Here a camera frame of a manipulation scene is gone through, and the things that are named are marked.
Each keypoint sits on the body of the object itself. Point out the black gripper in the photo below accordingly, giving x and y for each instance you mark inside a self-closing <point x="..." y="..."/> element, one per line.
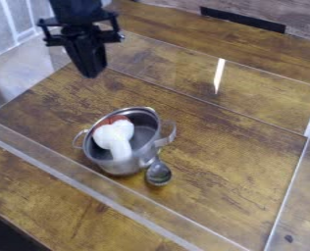
<point x="60" y="33"/>

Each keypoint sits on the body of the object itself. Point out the white red plush mushroom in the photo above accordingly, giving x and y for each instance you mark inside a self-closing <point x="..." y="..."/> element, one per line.
<point x="111" y="135"/>

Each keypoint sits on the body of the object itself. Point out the silver metal pot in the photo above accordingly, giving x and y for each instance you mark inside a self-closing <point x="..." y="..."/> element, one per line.
<point x="153" y="133"/>

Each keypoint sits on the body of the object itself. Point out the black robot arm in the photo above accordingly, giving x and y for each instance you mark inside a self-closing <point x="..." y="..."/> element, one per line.
<point x="75" y="12"/>

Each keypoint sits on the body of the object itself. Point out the clear acrylic front barrier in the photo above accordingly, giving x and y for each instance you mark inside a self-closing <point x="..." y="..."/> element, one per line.
<point x="185" y="232"/>

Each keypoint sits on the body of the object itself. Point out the yellow handled metal spoon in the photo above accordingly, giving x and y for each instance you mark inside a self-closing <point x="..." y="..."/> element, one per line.
<point x="158" y="173"/>

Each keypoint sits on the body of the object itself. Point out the black wall strip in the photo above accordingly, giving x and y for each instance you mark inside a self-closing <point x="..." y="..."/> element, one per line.
<point x="244" y="20"/>

